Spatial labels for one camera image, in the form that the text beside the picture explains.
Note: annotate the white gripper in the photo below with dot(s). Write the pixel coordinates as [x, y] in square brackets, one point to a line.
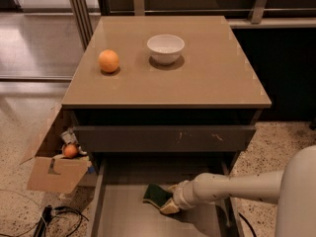
[180, 195]

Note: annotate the green and yellow sponge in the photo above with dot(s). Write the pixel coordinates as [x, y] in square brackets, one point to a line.
[157, 196]

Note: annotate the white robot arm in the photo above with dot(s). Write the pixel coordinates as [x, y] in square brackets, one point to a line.
[293, 190]

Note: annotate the open grey middle drawer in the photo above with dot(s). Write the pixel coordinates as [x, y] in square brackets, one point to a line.
[119, 211]

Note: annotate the grey top drawer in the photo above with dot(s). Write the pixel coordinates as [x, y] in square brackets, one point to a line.
[164, 138]

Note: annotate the grey drawer cabinet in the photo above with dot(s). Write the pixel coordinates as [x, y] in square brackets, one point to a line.
[212, 83]

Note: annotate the open cardboard box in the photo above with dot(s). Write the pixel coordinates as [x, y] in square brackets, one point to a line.
[51, 171]

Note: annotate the orange fruit in box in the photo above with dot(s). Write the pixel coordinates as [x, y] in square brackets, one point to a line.
[70, 151]

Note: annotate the crumpled packet in box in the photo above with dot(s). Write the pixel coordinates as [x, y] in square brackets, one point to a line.
[68, 136]

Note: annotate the black power strip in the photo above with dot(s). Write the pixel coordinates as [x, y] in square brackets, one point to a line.
[43, 221]

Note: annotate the white ceramic bowl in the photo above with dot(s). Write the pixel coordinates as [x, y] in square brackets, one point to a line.
[165, 49]

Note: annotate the orange fruit on cabinet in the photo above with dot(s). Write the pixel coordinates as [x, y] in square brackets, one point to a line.
[108, 61]

